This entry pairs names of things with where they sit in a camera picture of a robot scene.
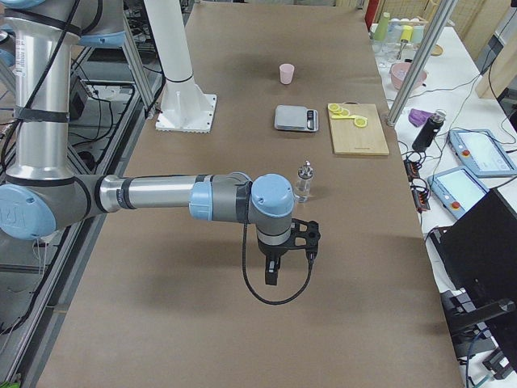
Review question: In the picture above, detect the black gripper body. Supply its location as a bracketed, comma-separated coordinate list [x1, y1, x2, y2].
[258, 241, 285, 270]

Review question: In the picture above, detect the glass sauce bottle metal spout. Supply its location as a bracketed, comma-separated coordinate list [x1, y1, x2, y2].
[294, 160, 314, 203]

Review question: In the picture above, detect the pink plastic cup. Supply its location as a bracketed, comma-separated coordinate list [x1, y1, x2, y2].
[279, 63, 295, 85]

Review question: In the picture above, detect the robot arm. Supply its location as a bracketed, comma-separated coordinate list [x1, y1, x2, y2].
[1, 1, 295, 285]

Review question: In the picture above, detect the silver kitchen scale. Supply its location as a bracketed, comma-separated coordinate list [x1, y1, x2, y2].
[274, 105, 319, 133]

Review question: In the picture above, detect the yellow cup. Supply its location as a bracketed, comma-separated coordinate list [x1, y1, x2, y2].
[400, 25, 414, 43]

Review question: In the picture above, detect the bamboo cutting board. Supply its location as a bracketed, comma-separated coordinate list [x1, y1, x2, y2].
[327, 103, 389, 156]

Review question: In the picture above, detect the lemon slice front pair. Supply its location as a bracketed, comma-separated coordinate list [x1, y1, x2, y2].
[353, 116, 368, 128]

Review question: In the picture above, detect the lemon slice top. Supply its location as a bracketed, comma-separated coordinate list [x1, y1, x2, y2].
[328, 103, 341, 112]

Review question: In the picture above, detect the black power strip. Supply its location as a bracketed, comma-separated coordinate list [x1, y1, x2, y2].
[404, 159, 431, 213]

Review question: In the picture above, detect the lower teach pendant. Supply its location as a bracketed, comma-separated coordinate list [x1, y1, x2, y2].
[427, 167, 489, 220]

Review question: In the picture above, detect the teach pendant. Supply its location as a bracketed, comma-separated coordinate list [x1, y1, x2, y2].
[427, 167, 489, 220]
[448, 129, 516, 178]

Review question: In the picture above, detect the black water bottle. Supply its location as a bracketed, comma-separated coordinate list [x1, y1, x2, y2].
[412, 109, 447, 153]

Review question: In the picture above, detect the purple cloth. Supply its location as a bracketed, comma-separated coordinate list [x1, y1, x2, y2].
[408, 108, 433, 127]

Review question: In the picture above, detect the black monitor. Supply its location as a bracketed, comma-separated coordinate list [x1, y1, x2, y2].
[431, 188, 516, 368]

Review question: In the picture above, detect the pink bowl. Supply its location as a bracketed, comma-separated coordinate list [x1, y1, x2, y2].
[389, 62, 428, 91]

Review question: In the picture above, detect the upper teach pendant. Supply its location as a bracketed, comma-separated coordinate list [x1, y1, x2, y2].
[448, 129, 516, 178]

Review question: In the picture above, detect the green bottle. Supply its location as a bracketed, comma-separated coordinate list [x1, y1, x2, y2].
[372, 12, 391, 42]

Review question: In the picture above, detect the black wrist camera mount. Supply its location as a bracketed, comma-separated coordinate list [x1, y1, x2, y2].
[286, 218, 321, 261]

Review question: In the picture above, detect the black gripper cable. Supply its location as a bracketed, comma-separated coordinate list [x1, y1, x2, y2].
[241, 220, 315, 306]

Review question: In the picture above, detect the white pedestal column base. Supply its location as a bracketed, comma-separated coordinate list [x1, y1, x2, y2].
[145, 0, 217, 133]

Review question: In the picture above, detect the aluminium frame post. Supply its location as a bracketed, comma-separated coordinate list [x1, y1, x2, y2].
[386, 0, 458, 127]

